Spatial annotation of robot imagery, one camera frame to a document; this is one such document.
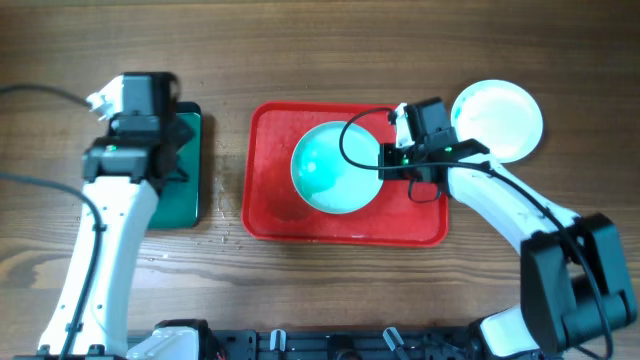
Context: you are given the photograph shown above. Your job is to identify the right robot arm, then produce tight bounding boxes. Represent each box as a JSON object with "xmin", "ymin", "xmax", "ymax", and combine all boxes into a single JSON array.
[{"xmin": 379, "ymin": 140, "xmax": 638, "ymax": 359}]

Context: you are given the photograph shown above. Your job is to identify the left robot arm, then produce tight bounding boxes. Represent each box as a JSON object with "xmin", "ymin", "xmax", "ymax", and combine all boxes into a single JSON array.
[{"xmin": 38, "ymin": 110, "xmax": 203, "ymax": 359}]

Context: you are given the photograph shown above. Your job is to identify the black tray with green water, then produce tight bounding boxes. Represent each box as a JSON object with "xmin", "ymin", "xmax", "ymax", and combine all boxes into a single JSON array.
[{"xmin": 149, "ymin": 102, "xmax": 203, "ymax": 230}]

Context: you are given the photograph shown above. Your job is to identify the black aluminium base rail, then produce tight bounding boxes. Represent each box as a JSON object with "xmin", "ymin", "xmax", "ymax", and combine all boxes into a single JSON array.
[{"xmin": 213, "ymin": 327, "xmax": 480, "ymax": 360}]

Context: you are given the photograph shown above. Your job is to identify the white round plate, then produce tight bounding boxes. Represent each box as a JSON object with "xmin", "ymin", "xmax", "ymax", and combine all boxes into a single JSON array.
[{"xmin": 451, "ymin": 79, "xmax": 544, "ymax": 163}]

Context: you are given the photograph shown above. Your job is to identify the light blue plate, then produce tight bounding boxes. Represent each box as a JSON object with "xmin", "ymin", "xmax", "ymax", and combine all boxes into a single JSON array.
[{"xmin": 290, "ymin": 121, "xmax": 383, "ymax": 214}]

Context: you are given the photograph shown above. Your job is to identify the red plastic serving tray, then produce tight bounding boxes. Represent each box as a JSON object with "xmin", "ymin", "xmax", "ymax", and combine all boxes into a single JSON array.
[{"xmin": 241, "ymin": 102, "xmax": 449, "ymax": 248}]

